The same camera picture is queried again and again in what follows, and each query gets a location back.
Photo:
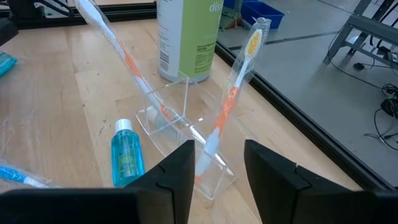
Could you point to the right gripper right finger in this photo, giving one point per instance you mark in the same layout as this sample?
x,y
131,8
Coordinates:
x,y
295,199

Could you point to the white green wipes canister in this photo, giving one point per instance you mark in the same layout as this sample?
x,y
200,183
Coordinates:
x,y
186,37

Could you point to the blue mouthwash bottle white cap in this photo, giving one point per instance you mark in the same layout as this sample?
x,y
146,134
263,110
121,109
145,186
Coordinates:
x,y
127,158
6,63

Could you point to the blue plastic bin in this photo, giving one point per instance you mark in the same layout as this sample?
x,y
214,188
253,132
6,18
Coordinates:
x,y
261,12

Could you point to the blue toothbrush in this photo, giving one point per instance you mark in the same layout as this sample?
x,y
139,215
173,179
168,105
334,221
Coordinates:
x,y
14,175

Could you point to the clear acrylic holder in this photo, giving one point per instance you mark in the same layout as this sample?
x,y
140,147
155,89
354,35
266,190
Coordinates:
x,y
178,102

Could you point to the orange toothbrush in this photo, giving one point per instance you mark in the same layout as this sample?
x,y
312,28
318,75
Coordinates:
x,y
130,63
227,107

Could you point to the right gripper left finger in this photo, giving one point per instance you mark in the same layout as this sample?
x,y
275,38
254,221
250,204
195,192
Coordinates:
x,y
149,199

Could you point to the grey metal table frame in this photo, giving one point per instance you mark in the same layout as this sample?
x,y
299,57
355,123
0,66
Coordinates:
x,y
367,28

